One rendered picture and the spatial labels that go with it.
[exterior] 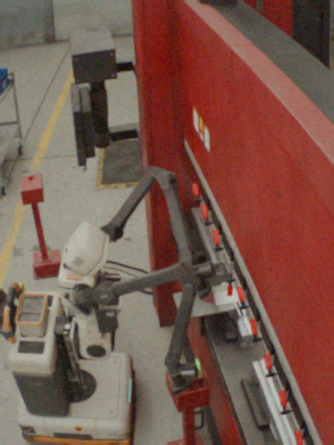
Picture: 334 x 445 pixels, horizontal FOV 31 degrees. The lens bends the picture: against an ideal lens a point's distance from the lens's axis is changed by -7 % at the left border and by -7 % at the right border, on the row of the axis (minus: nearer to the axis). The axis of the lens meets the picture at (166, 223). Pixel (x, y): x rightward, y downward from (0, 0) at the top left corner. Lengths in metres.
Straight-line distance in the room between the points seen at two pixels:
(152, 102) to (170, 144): 0.28
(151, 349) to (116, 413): 0.84
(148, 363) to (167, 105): 1.66
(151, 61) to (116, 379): 1.79
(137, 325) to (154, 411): 0.80
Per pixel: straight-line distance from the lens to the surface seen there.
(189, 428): 3.23
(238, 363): 2.87
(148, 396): 3.86
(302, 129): 1.65
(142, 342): 4.19
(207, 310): 2.94
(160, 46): 3.20
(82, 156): 3.56
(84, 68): 3.35
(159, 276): 2.57
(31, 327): 3.12
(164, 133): 3.42
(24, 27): 10.00
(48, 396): 3.30
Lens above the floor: 3.04
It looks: 36 degrees down
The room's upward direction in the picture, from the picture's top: 3 degrees counter-clockwise
